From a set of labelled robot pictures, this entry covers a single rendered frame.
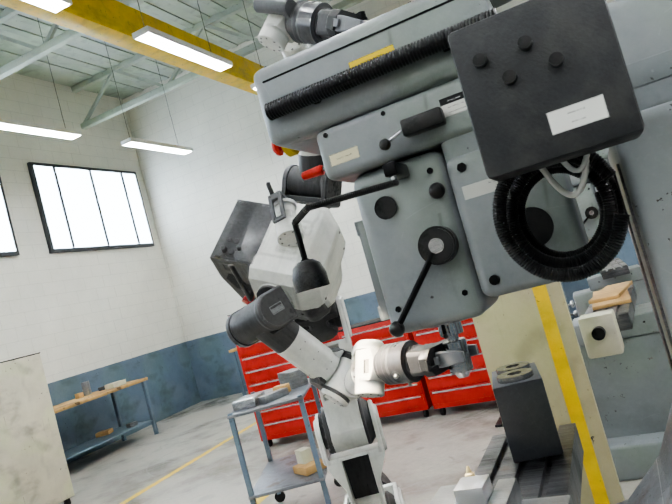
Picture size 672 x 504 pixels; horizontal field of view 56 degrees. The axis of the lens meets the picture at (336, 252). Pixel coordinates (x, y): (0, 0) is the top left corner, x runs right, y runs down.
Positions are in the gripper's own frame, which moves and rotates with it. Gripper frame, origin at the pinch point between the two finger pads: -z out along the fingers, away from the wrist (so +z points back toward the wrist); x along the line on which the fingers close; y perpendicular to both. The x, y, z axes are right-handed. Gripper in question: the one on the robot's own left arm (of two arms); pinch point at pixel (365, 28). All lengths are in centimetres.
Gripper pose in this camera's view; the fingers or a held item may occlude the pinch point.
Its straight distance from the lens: 137.1
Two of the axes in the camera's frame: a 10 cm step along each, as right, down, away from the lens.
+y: 1.5, -9.5, -2.6
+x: -6.1, 1.2, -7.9
